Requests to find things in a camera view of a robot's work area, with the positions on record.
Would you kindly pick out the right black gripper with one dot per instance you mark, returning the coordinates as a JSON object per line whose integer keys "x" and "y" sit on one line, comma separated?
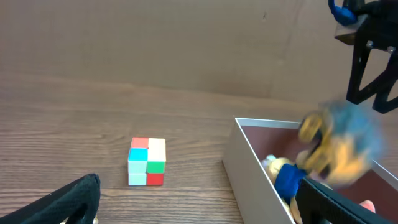
{"x": 380, "y": 29}

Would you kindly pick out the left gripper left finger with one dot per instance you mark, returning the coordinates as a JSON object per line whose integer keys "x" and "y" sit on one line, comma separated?
{"x": 74, "y": 203}

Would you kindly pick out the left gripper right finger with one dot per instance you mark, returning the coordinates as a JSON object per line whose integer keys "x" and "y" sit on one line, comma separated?
{"x": 318, "y": 204}

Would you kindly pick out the yellow plush duck blue scarf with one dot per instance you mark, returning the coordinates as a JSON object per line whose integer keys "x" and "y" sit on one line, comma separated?
{"x": 284, "y": 175}

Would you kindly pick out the yellow blue toy truck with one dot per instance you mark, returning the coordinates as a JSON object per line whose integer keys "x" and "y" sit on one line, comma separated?
{"x": 346, "y": 139}

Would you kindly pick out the multicoloured puzzle cube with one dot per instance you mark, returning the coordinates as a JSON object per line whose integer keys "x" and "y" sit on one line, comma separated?
{"x": 146, "y": 161}

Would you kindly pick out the white box maroon interior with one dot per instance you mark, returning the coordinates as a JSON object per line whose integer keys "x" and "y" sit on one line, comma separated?
{"x": 252, "y": 140}

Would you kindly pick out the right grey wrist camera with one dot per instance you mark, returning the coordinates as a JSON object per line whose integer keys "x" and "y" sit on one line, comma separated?
{"x": 347, "y": 34}

